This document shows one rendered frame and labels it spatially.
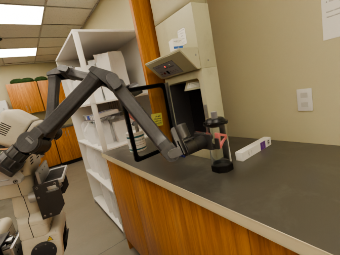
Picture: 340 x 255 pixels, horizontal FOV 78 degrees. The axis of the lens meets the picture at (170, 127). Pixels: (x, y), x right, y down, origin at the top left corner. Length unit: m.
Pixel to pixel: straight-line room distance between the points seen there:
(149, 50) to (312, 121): 0.97
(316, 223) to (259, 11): 1.07
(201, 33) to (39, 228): 1.17
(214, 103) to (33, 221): 1.01
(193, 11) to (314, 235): 0.95
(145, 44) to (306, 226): 1.14
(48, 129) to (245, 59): 1.12
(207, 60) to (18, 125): 0.89
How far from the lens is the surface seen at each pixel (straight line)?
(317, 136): 1.30
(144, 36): 1.35
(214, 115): 0.93
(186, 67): 1.06
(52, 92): 1.45
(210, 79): 1.08
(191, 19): 1.10
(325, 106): 1.26
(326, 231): 0.67
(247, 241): 0.80
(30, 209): 1.21
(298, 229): 0.66
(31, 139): 0.91
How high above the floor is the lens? 1.33
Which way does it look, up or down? 10 degrees down
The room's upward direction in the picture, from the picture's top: 11 degrees counter-clockwise
